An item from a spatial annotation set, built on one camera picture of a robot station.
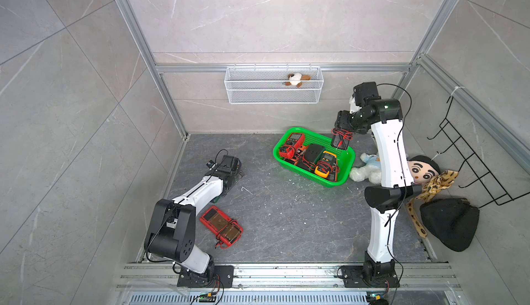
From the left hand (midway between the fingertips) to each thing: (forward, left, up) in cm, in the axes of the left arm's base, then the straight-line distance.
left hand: (235, 174), depth 93 cm
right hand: (+7, -46, +23) cm, 52 cm away
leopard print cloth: (-16, -76, +11) cm, 79 cm away
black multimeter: (+12, -38, -1) cm, 40 cm away
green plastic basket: (+9, -54, -3) cm, 55 cm away
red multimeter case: (-24, +2, -4) cm, 24 cm away
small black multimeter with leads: (+1, -44, +21) cm, 49 cm away
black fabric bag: (-29, -76, +12) cm, 82 cm away
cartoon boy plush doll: (-8, -76, +12) cm, 78 cm away
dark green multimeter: (-9, +9, -7) cm, 14 cm away
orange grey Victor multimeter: (+2, -47, -4) cm, 47 cm away
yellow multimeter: (+2, -44, 0) cm, 44 cm away
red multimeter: (+17, -29, +1) cm, 34 cm away
